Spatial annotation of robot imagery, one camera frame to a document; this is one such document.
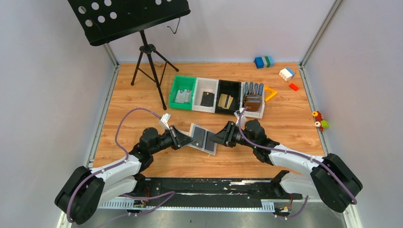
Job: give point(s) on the gold cards in black bin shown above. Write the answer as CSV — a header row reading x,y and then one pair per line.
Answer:
x,y
225,101

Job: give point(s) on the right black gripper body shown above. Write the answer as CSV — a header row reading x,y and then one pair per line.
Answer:
x,y
228,135

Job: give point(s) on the black plastic bin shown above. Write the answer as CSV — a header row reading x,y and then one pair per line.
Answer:
x,y
233,89

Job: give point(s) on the white blue toy block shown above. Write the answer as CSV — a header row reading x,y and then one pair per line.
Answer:
x,y
286,74

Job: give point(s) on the yellow plastic angle piece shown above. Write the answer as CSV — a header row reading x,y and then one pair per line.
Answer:
x,y
269,93

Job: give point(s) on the brown leather wallets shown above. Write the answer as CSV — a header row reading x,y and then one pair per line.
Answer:
x,y
252,103

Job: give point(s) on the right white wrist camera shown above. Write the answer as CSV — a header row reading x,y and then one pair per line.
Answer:
x,y
241,119

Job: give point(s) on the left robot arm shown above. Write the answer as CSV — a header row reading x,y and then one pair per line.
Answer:
x,y
87,189

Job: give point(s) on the red green toy car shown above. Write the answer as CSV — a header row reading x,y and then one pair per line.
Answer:
x,y
320,122

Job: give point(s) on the dark VIP card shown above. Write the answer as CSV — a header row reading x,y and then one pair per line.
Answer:
x,y
198,135

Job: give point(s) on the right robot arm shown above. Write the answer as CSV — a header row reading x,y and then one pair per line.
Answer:
x,y
325,177

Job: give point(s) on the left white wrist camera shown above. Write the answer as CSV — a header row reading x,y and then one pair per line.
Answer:
x,y
163,121

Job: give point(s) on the white bin with wallets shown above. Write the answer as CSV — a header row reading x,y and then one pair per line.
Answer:
x,y
259,113

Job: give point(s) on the silver cards in green bin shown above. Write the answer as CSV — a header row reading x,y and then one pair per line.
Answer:
x,y
183,96

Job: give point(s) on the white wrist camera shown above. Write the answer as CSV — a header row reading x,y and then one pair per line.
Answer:
x,y
241,119
163,121

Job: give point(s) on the red toy brick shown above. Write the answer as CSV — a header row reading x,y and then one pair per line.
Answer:
x,y
294,87

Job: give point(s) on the black music stand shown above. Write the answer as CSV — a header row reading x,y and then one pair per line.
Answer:
x,y
104,21

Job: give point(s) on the green plastic bin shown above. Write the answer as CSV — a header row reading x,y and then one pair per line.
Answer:
x,y
181,83

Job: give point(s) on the black card in white bin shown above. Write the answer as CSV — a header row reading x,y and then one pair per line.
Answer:
x,y
208,99

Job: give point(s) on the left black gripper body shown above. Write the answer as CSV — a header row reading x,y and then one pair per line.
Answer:
x,y
176,138

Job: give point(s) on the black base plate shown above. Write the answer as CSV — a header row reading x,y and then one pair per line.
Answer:
x,y
208,193

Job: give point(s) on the blue green block stack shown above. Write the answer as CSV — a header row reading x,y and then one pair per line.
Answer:
x,y
264,62

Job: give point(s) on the white plastic bin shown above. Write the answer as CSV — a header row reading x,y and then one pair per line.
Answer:
x,y
204,85

